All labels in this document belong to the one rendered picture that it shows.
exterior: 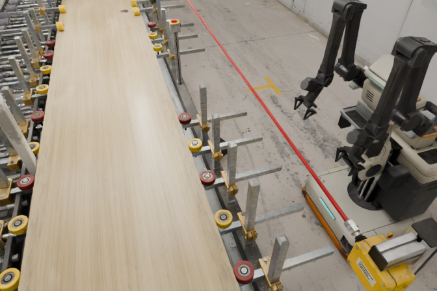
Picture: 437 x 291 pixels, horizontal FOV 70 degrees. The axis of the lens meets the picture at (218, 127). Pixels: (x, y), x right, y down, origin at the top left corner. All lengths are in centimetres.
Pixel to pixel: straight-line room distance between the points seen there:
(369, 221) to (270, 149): 113
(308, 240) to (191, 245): 130
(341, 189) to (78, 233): 177
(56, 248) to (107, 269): 25
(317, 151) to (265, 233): 104
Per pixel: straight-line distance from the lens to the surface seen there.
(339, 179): 256
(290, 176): 285
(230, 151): 143
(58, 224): 160
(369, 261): 56
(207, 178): 159
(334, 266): 248
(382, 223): 243
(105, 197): 161
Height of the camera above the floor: 212
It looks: 41 degrees down
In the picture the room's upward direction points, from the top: straight up
